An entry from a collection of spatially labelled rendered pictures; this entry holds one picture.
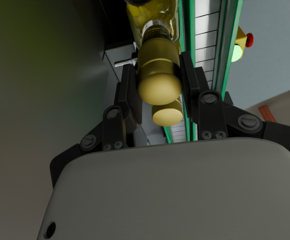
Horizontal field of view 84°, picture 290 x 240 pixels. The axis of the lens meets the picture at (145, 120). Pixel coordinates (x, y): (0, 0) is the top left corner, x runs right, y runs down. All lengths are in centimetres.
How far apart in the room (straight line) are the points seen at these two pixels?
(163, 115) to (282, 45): 86
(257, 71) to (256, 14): 30
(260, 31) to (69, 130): 82
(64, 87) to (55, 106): 3
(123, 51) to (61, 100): 28
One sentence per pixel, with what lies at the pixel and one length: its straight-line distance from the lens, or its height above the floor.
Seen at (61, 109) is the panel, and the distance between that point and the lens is 21.
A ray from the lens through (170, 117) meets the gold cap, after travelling 18.
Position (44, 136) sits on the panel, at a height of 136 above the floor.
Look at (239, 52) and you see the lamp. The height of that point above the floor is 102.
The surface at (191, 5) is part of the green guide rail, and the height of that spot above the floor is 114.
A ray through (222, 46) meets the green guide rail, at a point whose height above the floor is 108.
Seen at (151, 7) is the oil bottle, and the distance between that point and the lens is 19.
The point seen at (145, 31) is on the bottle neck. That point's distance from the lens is 18.
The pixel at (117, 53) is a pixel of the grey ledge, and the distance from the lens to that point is 46.
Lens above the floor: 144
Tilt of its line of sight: 36 degrees down
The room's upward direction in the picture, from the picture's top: 180 degrees counter-clockwise
